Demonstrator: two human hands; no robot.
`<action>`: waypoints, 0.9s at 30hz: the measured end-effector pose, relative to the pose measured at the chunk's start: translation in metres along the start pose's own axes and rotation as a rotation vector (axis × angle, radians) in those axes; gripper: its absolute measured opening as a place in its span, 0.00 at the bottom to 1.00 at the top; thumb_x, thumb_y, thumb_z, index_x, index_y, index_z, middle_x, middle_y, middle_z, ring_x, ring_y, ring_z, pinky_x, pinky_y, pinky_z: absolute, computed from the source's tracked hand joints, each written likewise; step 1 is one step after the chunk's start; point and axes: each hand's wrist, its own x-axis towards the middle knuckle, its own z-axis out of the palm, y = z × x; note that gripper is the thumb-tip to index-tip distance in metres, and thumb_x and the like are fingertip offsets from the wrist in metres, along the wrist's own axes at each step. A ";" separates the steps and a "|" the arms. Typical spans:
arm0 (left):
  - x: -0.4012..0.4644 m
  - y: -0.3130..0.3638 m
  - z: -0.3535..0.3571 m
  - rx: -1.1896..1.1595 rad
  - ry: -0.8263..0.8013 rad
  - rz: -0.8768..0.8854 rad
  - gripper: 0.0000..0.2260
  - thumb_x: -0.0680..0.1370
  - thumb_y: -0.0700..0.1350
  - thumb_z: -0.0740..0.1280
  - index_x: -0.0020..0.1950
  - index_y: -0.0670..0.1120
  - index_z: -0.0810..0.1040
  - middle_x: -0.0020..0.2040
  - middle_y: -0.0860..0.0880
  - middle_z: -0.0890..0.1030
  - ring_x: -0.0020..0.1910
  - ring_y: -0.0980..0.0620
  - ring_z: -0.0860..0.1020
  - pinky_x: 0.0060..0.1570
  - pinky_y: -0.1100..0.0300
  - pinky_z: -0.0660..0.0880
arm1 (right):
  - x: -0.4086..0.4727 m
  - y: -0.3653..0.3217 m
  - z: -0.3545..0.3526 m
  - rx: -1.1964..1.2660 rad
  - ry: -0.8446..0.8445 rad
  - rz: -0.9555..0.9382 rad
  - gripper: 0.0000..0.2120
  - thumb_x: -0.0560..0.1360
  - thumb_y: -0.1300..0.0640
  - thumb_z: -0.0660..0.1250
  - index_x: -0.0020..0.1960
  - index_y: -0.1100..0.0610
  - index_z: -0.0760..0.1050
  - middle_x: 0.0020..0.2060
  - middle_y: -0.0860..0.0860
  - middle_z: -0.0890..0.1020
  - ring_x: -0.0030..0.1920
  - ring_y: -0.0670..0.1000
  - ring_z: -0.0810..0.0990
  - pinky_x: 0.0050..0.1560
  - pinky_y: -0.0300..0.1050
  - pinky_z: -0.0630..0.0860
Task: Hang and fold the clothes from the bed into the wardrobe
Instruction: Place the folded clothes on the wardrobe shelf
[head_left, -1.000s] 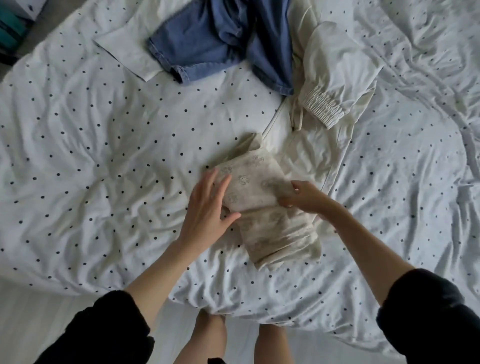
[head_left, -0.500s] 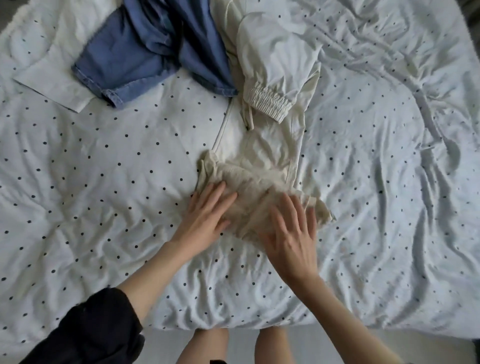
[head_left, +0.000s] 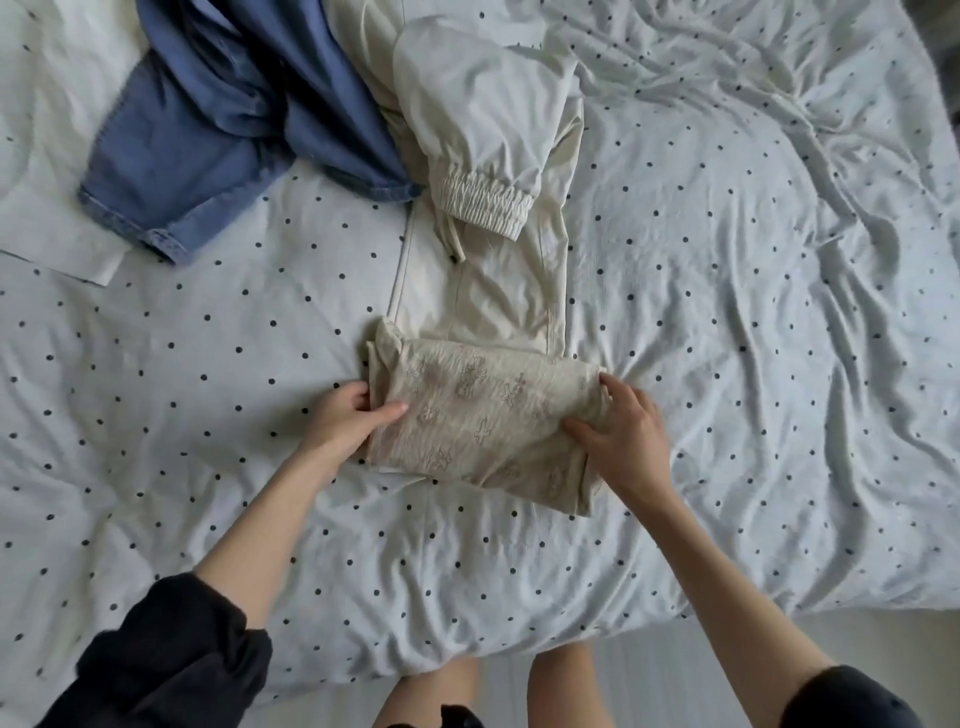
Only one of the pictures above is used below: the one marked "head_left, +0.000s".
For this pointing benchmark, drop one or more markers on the person's left hand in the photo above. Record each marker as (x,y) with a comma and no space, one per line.
(345,423)

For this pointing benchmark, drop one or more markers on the person's right hand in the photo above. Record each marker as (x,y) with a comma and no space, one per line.
(627,447)

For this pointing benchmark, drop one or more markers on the beige patterned pants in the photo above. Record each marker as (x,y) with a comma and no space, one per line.
(480,413)

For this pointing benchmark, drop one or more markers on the cream white jacket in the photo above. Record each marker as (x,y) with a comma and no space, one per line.
(480,135)

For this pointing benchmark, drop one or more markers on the blue denim jeans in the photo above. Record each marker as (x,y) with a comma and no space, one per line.
(225,120)

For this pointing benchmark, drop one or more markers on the person's right forearm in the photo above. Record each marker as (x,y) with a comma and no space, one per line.
(735,600)

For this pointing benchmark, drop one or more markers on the person's left forearm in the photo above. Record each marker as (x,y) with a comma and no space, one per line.
(263,540)

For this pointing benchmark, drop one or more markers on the person's bare leg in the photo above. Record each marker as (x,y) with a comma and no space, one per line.
(428,693)
(567,687)

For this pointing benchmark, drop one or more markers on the person's black shorts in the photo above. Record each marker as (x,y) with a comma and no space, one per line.
(443,719)

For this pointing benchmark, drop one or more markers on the white dotted bed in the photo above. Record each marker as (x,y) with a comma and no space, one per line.
(750,300)

